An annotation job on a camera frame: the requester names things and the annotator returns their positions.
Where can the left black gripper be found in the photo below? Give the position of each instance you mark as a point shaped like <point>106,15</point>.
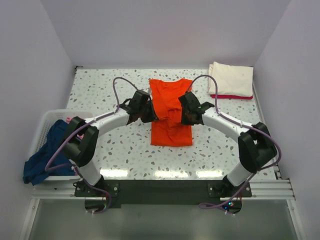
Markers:
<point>152,116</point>

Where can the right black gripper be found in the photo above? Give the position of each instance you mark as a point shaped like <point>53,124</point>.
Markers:
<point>185,121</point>

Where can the orange t-shirt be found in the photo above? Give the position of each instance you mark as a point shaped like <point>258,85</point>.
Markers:
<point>168,131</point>

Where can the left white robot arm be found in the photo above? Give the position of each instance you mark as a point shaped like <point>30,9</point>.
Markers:
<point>81,152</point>

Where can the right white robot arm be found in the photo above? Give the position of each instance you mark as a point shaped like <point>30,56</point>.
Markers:
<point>255,145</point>

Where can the folded pink t-shirt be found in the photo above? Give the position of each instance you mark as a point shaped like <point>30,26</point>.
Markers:
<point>231,97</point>

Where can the folded cream t-shirt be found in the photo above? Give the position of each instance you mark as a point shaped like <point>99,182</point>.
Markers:
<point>231,80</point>

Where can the light pink t-shirt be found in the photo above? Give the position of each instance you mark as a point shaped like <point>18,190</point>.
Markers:
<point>68,120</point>

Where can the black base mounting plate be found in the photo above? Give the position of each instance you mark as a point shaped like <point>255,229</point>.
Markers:
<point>113,194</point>

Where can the white plastic laundry basket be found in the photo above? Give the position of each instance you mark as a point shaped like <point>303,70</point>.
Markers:
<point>47,121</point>

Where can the navy blue t-shirt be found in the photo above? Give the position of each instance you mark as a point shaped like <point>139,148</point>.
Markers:
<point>34,169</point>

